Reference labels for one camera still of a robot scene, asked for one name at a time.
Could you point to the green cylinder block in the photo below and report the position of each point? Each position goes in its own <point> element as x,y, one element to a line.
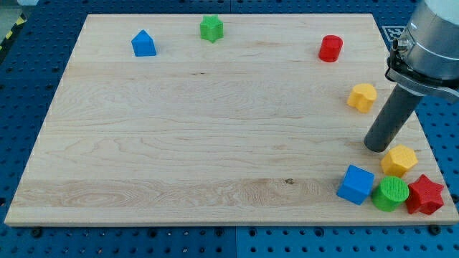
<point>391,192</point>

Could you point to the blue cube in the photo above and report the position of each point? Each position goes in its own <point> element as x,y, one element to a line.
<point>356,185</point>

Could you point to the green star block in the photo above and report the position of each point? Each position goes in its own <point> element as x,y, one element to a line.
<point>211,28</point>

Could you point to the wooden board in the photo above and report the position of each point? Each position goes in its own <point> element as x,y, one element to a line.
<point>252,130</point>

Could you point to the red cylinder block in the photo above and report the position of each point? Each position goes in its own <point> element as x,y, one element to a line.
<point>330,48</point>

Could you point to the yellow heart block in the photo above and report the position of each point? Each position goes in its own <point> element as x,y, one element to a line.
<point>362,97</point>

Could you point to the yellow hexagon block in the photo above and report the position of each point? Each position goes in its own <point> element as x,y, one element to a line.
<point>398,161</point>

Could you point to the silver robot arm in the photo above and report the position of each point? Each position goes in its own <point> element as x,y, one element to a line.
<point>424,58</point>

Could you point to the fiducial marker tag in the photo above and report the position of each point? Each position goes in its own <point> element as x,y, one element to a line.
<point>391,32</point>

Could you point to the blue pentagon block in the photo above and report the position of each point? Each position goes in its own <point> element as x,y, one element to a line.
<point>143,45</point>

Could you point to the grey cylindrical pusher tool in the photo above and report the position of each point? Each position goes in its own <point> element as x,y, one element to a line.
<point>394,114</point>

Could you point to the red star block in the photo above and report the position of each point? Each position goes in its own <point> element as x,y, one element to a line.
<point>425,196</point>

